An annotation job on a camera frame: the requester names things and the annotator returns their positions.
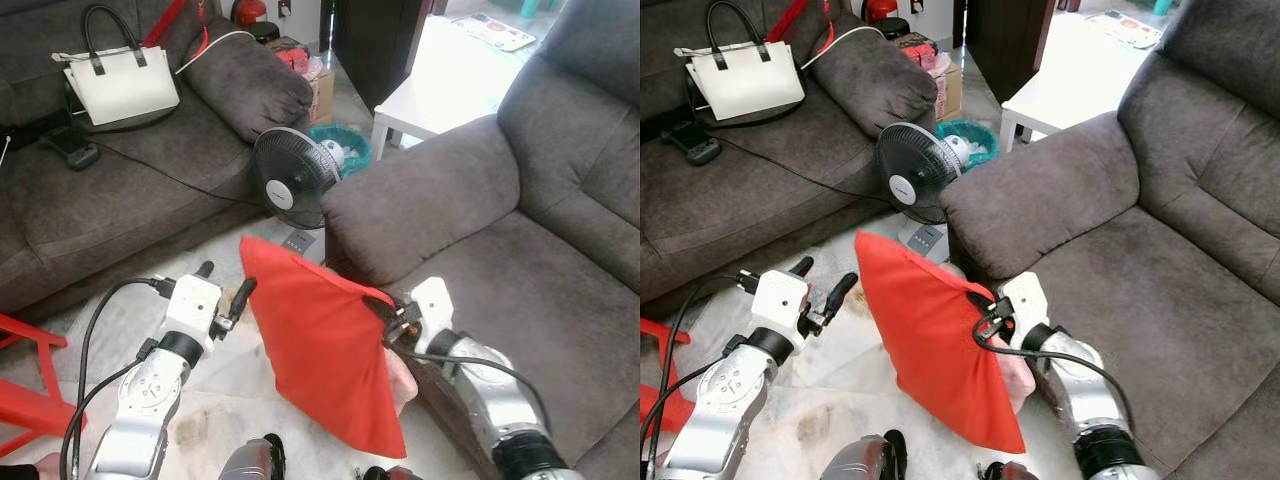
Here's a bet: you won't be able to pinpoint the red pillow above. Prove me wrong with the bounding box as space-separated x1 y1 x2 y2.
855 230 1028 456
240 235 408 459

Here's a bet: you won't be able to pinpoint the pink pillow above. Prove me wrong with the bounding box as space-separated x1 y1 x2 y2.
1000 355 1041 411
385 345 419 416

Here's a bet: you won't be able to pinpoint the brown long sofa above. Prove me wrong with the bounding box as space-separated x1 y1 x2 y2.
0 0 346 316
640 0 941 301

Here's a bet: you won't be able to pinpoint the brown two-seat sofa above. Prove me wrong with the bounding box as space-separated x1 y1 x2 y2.
940 0 1280 480
320 0 641 480

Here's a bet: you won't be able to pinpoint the patterned floor mat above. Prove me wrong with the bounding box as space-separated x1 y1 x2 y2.
455 10 536 53
1088 8 1166 49

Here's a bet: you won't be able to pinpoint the dark green standing fan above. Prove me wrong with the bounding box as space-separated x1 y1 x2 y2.
875 122 971 263
250 127 346 256

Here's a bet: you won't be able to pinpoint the teal basket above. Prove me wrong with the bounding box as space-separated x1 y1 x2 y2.
308 122 373 178
935 119 999 171

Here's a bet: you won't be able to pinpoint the black handheld controller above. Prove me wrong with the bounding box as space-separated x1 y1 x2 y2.
40 125 101 171
665 120 723 166

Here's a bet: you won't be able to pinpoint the white side table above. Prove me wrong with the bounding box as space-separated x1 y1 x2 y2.
1000 50 1136 153
372 60 506 161

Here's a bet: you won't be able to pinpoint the brown cardboard box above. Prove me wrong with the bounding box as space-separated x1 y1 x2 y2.
895 32 963 121
265 37 336 126

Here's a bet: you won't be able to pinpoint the dark brown wooden door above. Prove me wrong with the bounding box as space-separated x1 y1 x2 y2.
320 0 436 111
952 0 1056 104

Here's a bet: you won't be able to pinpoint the red fire extinguisher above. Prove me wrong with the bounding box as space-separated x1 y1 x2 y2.
230 0 281 43
862 0 911 39

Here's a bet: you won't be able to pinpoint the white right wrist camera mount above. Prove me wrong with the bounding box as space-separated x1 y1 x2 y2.
1000 271 1051 336
410 277 459 341

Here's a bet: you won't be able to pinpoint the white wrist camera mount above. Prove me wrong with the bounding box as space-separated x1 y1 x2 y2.
410 277 459 341
750 268 811 341
1000 271 1051 336
163 274 223 346

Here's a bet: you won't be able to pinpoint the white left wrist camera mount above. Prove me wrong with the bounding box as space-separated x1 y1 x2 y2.
163 274 223 346
750 268 811 341

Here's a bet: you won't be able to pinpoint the thin black cable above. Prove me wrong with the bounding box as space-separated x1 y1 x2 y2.
715 135 886 201
95 140 263 211

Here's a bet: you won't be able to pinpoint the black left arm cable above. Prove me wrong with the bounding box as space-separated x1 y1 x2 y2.
60 277 176 480
640 272 766 480

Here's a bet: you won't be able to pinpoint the white handbag black handles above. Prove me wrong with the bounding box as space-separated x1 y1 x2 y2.
675 0 806 123
52 5 181 128

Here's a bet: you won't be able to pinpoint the white cable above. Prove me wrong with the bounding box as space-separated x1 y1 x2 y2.
175 30 256 76
800 25 886 71

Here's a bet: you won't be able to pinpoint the red bag strap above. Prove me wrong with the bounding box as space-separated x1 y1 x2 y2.
768 0 836 56
143 0 211 63

